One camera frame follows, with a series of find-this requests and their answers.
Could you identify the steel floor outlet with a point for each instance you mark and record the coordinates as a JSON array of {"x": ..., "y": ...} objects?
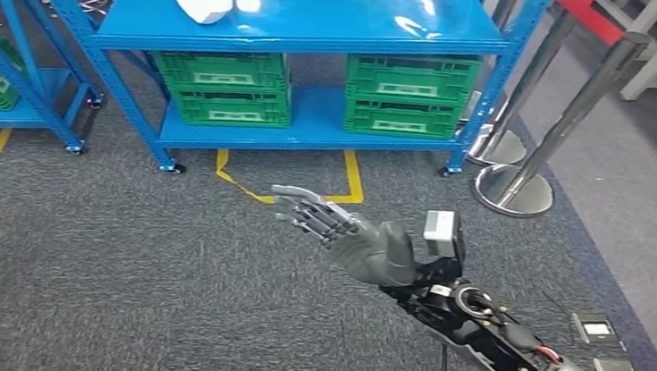
[{"x": 596, "y": 329}]

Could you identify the dark grey metal post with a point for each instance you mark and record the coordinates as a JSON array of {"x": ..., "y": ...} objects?
[{"x": 508, "y": 3}]

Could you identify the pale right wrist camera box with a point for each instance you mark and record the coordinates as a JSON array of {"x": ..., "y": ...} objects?
[{"x": 440, "y": 229}]

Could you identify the blue metal shelf rack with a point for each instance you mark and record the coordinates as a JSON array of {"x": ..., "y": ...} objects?
[
  {"x": 13, "y": 115},
  {"x": 319, "y": 17}
]

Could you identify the red barrier belt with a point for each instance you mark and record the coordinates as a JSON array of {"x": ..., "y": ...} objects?
[{"x": 587, "y": 13}]

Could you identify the chrome stanchion post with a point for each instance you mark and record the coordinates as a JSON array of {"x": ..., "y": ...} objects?
[
  {"x": 504, "y": 146},
  {"x": 579, "y": 111}
]

